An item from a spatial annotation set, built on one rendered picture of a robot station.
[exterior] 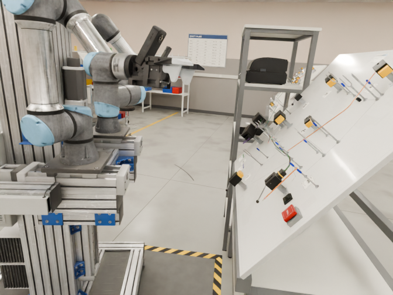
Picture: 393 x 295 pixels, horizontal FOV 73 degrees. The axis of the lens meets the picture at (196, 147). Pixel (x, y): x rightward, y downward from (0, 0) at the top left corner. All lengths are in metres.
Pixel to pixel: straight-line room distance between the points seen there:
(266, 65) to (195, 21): 6.96
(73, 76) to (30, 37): 0.40
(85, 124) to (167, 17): 8.24
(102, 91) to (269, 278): 0.92
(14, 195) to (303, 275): 1.16
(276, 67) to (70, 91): 1.41
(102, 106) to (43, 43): 0.29
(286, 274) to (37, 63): 1.19
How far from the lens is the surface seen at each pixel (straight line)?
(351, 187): 0.93
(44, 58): 1.04
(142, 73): 0.80
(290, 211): 0.98
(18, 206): 1.20
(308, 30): 2.08
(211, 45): 8.70
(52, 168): 1.17
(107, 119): 1.62
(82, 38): 1.07
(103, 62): 0.85
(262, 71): 2.10
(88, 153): 1.18
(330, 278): 1.29
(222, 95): 8.67
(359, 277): 1.36
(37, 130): 1.04
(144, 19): 9.57
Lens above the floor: 1.58
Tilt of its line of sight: 18 degrees down
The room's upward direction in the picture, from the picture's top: 4 degrees clockwise
